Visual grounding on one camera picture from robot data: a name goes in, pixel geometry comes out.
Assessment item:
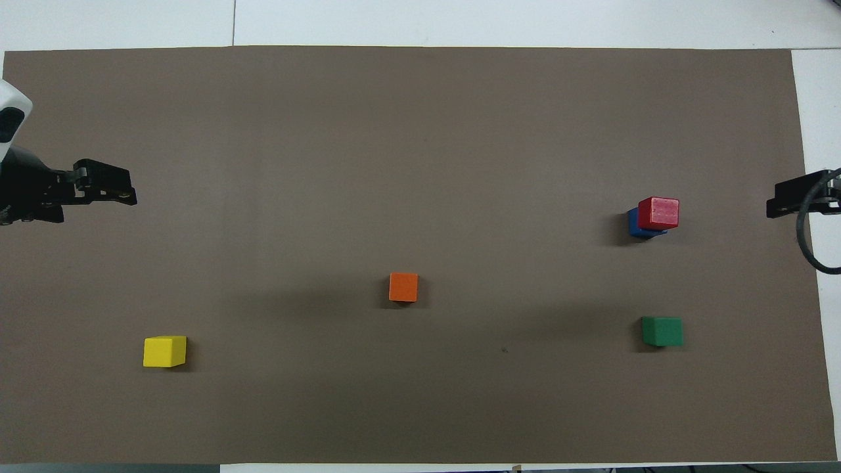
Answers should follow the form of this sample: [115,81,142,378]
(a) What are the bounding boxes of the red wooden block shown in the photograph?
[637,196,681,232]

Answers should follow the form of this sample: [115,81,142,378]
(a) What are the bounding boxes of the blue wooden block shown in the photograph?
[627,208,668,240]

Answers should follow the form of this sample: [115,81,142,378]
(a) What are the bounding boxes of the brown table mat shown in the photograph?
[0,45,839,466]

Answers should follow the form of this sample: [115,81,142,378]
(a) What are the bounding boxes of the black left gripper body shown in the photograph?
[0,146,78,225]

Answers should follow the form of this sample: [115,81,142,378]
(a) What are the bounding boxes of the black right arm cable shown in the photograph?
[796,169,841,275]

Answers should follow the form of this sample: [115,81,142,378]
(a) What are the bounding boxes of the orange wooden block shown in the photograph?
[388,272,419,303]

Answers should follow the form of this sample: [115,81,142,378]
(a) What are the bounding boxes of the yellow wooden block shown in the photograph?
[143,336,188,369]

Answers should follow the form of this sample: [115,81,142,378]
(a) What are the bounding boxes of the green wooden block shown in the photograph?
[641,316,684,348]

